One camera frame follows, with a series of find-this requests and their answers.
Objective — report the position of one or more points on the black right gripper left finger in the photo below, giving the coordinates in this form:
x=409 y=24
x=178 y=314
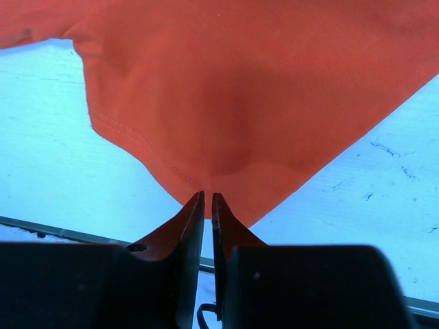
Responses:
x=170 y=261

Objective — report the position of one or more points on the orange t shirt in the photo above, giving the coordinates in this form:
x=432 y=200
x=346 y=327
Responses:
x=249 y=99

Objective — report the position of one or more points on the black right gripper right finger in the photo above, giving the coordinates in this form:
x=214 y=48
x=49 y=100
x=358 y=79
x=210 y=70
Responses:
x=228 y=233

